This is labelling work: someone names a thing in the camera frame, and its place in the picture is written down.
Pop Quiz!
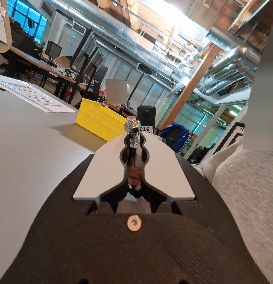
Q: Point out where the person's right forearm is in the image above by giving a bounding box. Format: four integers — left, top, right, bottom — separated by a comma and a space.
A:
191, 139, 244, 184

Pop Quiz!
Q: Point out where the grey flat panel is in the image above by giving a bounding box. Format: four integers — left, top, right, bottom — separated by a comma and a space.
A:
70, 91, 83, 107

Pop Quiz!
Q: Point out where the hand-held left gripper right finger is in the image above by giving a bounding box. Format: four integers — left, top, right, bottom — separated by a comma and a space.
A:
141, 134, 196, 213

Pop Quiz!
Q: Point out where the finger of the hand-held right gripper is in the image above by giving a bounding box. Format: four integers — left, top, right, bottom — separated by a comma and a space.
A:
136, 145, 143, 170

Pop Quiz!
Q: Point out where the person's right hand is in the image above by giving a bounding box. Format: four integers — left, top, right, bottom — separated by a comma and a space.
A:
127, 164, 143, 186

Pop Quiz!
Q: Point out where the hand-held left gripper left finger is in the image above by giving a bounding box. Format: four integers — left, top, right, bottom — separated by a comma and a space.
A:
73, 134, 129, 213

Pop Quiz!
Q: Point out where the steel bolt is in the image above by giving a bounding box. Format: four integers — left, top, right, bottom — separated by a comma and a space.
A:
124, 116, 142, 149

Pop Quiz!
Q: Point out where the wooden office desk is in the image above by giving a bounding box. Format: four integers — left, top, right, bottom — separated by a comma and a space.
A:
10, 45, 88, 93

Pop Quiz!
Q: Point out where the black framed sign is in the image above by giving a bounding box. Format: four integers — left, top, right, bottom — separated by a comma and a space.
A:
219, 122, 245, 157

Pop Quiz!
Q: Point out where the black pole with round disc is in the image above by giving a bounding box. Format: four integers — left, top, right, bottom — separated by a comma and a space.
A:
129, 63, 153, 107

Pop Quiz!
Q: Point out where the dark computer monitor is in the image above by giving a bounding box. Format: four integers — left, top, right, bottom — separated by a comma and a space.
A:
70, 28, 97, 72
82, 46, 106, 78

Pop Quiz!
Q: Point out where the silver ventilation duct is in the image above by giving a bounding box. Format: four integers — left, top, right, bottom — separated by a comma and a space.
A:
61, 0, 183, 74

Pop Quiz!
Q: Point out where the person's light sweater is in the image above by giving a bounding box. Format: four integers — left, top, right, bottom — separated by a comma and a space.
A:
212, 149, 273, 284

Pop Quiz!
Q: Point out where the yellow plastic bin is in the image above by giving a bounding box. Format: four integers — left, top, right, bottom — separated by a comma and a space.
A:
75, 98, 128, 142

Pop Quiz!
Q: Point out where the grey desk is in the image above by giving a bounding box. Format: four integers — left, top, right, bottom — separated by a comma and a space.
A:
0, 88, 119, 284

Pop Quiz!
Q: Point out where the small black monitor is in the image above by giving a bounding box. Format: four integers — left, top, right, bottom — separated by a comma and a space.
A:
45, 41, 63, 58

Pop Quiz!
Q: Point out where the steel hex nut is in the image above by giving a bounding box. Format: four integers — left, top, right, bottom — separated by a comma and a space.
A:
124, 122, 141, 134

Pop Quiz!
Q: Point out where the laminated paper sheet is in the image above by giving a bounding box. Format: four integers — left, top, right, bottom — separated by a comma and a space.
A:
0, 74, 77, 113

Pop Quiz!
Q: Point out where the blue jacket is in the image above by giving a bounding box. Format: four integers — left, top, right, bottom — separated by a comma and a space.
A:
160, 123, 190, 153

